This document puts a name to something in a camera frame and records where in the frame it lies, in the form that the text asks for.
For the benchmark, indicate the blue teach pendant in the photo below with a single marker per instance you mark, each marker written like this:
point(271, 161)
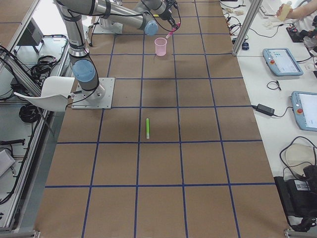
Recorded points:
point(305, 109)
point(281, 62)

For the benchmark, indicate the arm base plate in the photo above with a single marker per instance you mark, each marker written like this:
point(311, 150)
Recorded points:
point(116, 29)
point(100, 99)

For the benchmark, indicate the person's hand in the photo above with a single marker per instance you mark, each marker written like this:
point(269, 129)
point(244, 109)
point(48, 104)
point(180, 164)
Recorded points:
point(279, 10)

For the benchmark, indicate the black device with label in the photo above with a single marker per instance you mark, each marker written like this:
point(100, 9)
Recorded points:
point(298, 196)

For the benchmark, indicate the white keyboard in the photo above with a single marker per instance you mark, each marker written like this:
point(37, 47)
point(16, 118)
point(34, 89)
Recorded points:
point(266, 10)

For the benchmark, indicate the round beige disc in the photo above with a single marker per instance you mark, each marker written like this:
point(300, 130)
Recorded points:
point(298, 157)

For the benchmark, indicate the beige bottle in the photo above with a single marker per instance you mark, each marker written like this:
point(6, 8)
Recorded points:
point(285, 11)

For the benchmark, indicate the aluminium frame post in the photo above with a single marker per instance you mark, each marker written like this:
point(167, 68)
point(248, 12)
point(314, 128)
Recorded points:
point(250, 16)

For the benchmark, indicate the small blue black box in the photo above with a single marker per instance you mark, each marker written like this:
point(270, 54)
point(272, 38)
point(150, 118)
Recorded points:
point(245, 46)

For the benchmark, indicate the near blue teach pendant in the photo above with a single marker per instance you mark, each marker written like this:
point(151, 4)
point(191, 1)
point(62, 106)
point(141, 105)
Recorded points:
point(305, 109)

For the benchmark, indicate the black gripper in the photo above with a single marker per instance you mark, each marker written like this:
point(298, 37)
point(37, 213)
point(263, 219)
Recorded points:
point(170, 21)

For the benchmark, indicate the pink mesh cup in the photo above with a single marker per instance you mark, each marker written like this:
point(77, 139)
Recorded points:
point(160, 46)

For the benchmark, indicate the person's forearm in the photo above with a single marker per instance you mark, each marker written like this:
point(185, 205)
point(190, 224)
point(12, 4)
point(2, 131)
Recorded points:
point(304, 10)

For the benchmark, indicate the far blue teach pendant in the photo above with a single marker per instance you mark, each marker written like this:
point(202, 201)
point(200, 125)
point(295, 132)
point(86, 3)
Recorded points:
point(281, 62)

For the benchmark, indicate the black power adapter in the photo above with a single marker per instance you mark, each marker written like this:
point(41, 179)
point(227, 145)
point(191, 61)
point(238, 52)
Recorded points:
point(263, 109)

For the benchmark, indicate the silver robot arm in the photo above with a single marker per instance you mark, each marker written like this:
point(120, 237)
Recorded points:
point(108, 24)
point(84, 18)

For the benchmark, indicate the green marker pen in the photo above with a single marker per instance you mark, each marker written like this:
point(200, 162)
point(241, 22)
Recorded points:
point(147, 128)

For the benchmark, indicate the grey box under frame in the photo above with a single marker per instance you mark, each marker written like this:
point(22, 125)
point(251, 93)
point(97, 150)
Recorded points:
point(32, 36)

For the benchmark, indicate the white plastic chair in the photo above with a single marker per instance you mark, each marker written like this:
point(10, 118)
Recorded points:
point(54, 94)

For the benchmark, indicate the pink marker pen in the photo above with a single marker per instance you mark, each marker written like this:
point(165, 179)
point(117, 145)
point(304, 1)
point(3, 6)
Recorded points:
point(170, 33)

